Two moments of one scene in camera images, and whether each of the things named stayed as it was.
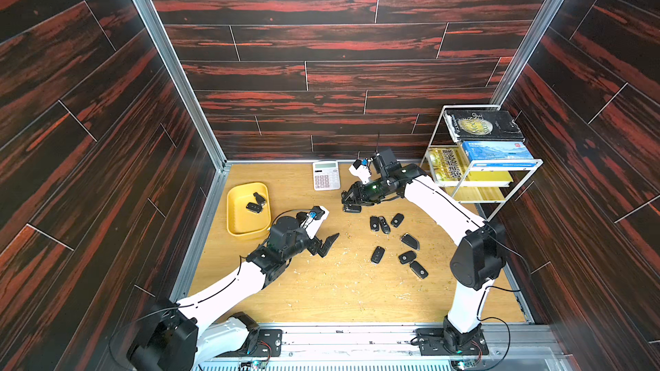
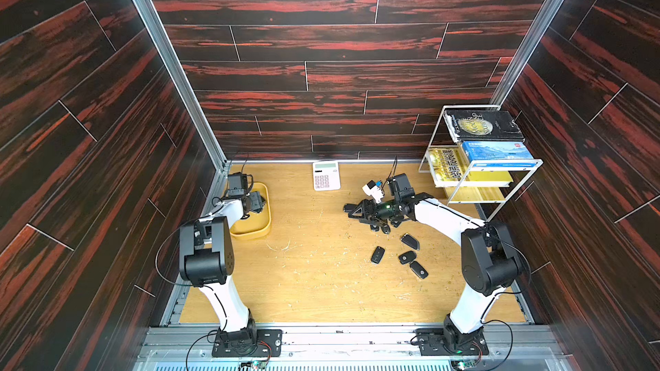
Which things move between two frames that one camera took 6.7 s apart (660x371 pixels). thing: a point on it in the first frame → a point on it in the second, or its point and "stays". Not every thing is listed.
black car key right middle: (406, 257) stays
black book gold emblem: (474, 125) stays
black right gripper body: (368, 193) → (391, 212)
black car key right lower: (418, 270) stays
